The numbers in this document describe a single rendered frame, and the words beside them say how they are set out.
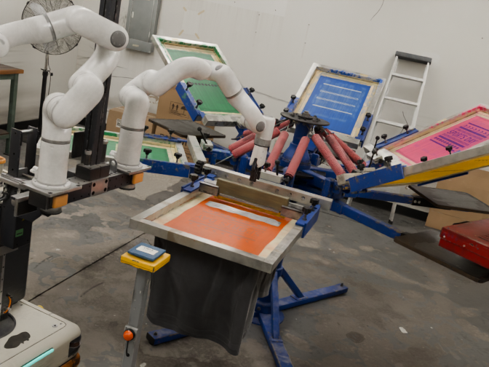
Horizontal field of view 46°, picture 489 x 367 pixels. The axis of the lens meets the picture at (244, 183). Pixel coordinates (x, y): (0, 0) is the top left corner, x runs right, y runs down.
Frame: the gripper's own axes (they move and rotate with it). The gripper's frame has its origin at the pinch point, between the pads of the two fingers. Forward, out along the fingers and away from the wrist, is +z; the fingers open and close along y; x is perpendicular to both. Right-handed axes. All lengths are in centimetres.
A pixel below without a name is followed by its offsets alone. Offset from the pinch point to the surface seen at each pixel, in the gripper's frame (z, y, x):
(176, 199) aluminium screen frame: 13.0, 26.3, -25.6
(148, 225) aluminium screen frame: 14, 61, -21
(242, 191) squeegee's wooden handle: 8.2, 1.3, -4.0
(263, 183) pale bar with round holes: 8.2, -20.9, -0.3
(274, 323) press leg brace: 99, -56, 16
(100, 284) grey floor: 112, -52, -99
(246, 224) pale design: 16.3, 20.9, 6.3
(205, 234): 16.5, 45.4, -2.8
